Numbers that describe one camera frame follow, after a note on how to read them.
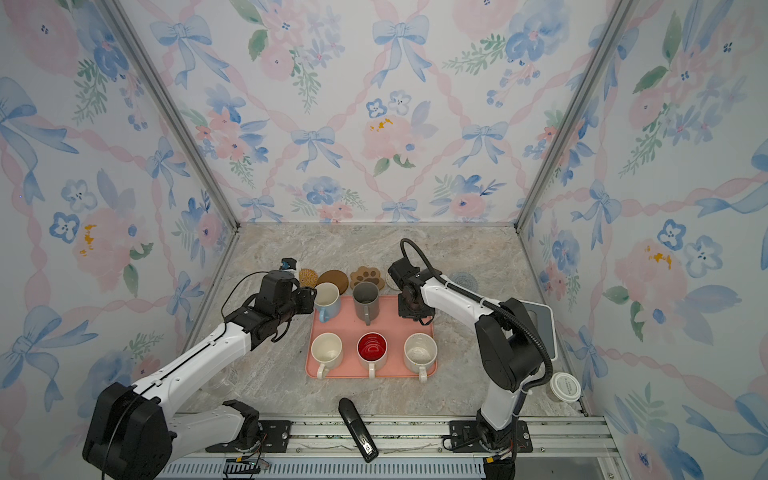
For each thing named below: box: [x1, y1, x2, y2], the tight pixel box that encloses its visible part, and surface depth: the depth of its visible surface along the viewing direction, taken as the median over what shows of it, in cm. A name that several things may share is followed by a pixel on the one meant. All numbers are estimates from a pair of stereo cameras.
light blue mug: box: [314, 281, 341, 324], surface depth 90 cm
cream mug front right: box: [404, 332, 438, 383], surface depth 82 cm
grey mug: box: [352, 281, 380, 326], surface depth 88 cm
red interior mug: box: [356, 331, 388, 379], surface depth 83 cm
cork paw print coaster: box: [350, 266, 385, 290], surface depth 107 cm
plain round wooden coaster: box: [315, 269, 349, 295], surface depth 106 cm
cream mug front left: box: [310, 332, 344, 380], surface depth 82 cm
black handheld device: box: [338, 397, 379, 463], surface depth 73 cm
